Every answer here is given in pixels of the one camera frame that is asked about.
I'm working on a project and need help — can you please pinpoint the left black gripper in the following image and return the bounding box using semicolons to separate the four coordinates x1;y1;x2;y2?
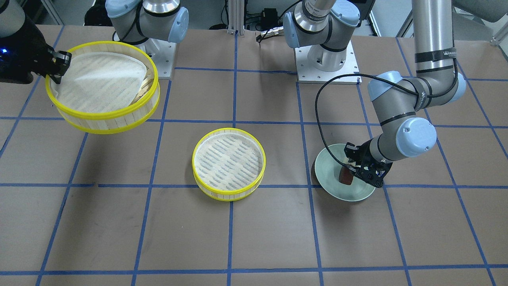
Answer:
344;140;392;188

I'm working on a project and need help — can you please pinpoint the yellow steamer layer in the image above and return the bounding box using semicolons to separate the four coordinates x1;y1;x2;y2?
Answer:
45;41;160;134
192;128;266;201

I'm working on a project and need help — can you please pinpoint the brown bun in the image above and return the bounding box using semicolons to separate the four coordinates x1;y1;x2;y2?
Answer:
338;166;354;186

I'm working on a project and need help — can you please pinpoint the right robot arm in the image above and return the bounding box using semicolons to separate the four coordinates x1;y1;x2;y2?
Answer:
0;0;189;84

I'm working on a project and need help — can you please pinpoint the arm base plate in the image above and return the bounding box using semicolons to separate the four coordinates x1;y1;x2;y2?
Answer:
136;39;177;80
294;41;360;84

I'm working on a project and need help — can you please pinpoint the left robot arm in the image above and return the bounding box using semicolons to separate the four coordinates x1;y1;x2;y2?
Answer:
282;0;465;188

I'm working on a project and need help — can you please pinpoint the aluminium frame post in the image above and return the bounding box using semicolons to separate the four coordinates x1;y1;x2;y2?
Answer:
227;0;246;37

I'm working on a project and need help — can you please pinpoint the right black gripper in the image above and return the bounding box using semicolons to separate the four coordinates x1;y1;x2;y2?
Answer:
0;22;72;84

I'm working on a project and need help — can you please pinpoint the light green plate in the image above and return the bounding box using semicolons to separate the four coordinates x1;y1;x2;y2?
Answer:
314;148;375;202

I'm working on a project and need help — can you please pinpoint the black braided cable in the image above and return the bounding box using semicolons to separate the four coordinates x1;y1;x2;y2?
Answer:
315;73;417;167

